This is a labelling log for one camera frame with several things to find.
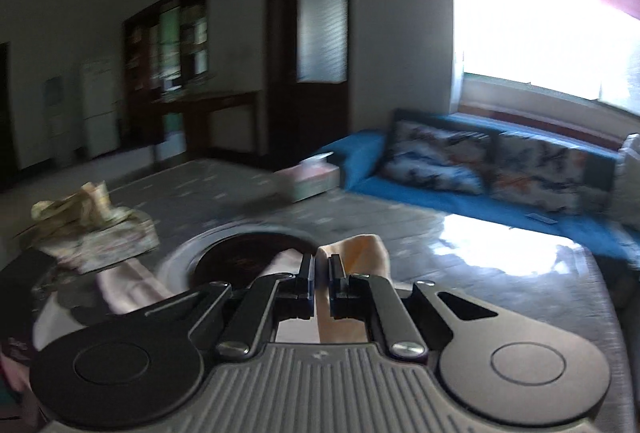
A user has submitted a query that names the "window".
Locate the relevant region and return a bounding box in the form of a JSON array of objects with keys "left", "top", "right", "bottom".
[{"left": 452, "top": 0, "right": 640, "bottom": 116}]

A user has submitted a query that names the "grey pillow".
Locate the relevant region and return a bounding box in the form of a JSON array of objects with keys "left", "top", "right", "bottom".
[{"left": 607, "top": 133, "right": 640, "bottom": 226}]

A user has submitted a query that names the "tissue box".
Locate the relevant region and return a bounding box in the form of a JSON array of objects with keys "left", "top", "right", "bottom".
[{"left": 275, "top": 152, "right": 341, "bottom": 202}]

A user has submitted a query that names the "folded floral cloth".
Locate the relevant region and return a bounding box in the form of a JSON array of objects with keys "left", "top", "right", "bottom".
[{"left": 30, "top": 181, "right": 161, "bottom": 274}]

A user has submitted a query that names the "white fridge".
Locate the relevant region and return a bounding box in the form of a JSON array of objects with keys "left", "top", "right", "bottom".
[{"left": 80, "top": 55, "right": 121, "bottom": 158}]

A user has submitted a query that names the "round built-in hot plate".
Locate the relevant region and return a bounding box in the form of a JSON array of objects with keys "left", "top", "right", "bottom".
[{"left": 157, "top": 220, "right": 321, "bottom": 294}]

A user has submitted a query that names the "dark wooden glazed door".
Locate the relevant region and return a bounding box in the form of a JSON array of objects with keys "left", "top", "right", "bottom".
[{"left": 265, "top": 0, "right": 353, "bottom": 158}]

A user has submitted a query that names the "cream long-sleeved garment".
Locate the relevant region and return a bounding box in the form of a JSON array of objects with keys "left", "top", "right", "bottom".
[{"left": 95, "top": 233, "right": 392, "bottom": 345}]

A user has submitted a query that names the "blue sofa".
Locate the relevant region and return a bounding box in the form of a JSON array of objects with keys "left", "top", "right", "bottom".
[{"left": 317, "top": 108, "right": 640, "bottom": 274}]

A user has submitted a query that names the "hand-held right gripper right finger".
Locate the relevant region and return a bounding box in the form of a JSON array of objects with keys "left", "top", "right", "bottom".
[{"left": 327, "top": 253, "right": 501, "bottom": 359}]

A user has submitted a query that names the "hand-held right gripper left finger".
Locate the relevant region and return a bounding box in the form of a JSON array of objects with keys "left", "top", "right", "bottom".
[{"left": 140, "top": 253, "right": 317, "bottom": 360}]

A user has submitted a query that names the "dark wooden display cabinet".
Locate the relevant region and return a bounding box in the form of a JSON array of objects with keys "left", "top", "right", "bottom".
[{"left": 122, "top": 0, "right": 261, "bottom": 158}]

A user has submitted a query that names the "butterfly print cushion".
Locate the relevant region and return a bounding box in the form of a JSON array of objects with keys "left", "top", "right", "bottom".
[
  {"left": 487, "top": 133, "right": 601, "bottom": 216},
  {"left": 377, "top": 120, "right": 493, "bottom": 196}
]

